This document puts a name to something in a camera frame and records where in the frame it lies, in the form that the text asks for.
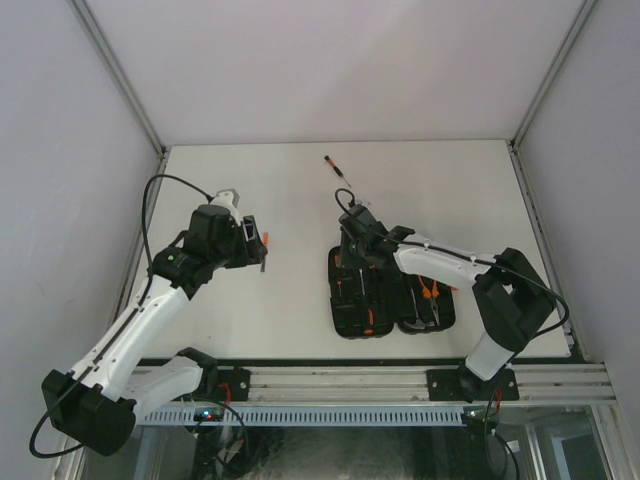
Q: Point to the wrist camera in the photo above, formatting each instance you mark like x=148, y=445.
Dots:
x=229, y=200
x=359, y=202

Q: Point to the orange handled needle-nose pliers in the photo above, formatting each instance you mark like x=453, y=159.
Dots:
x=430, y=292

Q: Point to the black plastic tool case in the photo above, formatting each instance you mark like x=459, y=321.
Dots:
x=388, y=297

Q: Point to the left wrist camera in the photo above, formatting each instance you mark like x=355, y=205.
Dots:
x=229, y=200

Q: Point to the black handled screwdriver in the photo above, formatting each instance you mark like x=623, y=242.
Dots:
x=369, y=321

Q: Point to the blue slotted cable duct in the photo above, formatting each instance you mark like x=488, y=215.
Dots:
x=205, y=415

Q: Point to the aluminium frame rail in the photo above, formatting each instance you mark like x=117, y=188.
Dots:
x=546, y=384

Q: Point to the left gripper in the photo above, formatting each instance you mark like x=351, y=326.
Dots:
x=252, y=239

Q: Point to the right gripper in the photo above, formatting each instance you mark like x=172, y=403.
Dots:
x=347, y=258

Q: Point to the small orange precision screwdriver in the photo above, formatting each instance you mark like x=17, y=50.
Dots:
x=337, y=170

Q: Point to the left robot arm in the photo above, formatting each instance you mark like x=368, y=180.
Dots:
x=97, y=403

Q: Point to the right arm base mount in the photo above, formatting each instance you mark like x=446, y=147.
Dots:
x=445, y=384

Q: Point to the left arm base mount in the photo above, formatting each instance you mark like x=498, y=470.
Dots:
x=228, y=384

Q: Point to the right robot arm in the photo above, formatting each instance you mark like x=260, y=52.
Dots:
x=511, y=298

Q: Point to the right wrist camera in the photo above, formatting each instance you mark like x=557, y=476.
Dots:
x=359, y=202

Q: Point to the small claw hammer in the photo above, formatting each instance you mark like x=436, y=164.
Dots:
x=412, y=323

